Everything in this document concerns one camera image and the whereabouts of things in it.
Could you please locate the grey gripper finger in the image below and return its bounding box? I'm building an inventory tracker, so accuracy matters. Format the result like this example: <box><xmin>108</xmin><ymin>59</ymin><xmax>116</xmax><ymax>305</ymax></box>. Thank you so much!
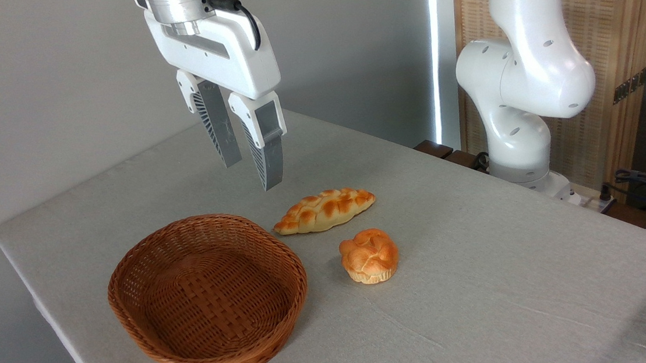
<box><xmin>228</xmin><ymin>89</ymin><xmax>292</xmax><ymax>194</ymax></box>
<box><xmin>175</xmin><ymin>65</ymin><xmax>244</xmax><ymax>172</ymax></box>

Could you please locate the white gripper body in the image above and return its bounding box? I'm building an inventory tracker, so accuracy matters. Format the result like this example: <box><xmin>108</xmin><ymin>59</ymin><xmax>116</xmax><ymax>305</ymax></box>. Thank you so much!
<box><xmin>143</xmin><ymin>0</ymin><xmax>284</xmax><ymax>110</ymax></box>

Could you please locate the long braided bread loaf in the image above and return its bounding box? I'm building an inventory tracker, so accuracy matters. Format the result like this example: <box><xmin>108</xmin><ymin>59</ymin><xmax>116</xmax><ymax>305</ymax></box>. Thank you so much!
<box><xmin>270</xmin><ymin>185</ymin><xmax>379</xmax><ymax>237</ymax></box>

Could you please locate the round knotted bread bun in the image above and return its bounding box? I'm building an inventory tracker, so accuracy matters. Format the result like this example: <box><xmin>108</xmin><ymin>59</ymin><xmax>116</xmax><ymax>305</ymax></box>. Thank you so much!
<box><xmin>337</xmin><ymin>226</ymin><xmax>402</xmax><ymax>287</ymax></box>

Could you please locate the brown woven wicker basket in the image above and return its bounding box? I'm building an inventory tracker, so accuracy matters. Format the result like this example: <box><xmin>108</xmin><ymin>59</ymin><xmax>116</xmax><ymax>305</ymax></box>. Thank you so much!
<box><xmin>101</xmin><ymin>206</ymin><xmax>315</xmax><ymax>363</ymax></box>

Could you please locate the dark brown wooden block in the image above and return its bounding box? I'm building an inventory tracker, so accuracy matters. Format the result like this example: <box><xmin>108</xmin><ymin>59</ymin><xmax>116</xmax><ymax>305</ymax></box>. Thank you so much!
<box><xmin>413</xmin><ymin>138</ymin><xmax>456</xmax><ymax>162</ymax></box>
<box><xmin>443</xmin><ymin>147</ymin><xmax>490</xmax><ymax>177</ymax></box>

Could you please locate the light grey tablecloth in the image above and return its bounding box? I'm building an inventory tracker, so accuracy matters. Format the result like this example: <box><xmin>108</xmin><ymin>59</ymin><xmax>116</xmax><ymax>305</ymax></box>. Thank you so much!
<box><xmin>0</xmin><ymin>77</ymin><xmax>646</xmax><ymax>363</ymax></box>

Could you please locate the white power strip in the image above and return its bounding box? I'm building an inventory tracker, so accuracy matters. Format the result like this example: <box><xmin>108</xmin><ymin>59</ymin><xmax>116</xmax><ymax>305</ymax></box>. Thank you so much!
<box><xmin>569</xmin><ymin>182</ymin><xmax>620</xmax><ymax>217</ymax></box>

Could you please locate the metal screen hinge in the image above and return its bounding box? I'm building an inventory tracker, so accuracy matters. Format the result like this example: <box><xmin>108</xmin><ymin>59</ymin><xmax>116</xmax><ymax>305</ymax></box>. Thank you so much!
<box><xmin>610</xmin><ymin>66</ymin><xmax>646</xmax><ymax>106</ymax></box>

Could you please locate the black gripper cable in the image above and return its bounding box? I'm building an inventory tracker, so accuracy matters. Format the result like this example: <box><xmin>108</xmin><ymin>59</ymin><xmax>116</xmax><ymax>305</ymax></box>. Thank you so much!
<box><xmin>205</xmin><ymin>0</ymin><xmax>263</xmax><ymax>56</ymax></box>

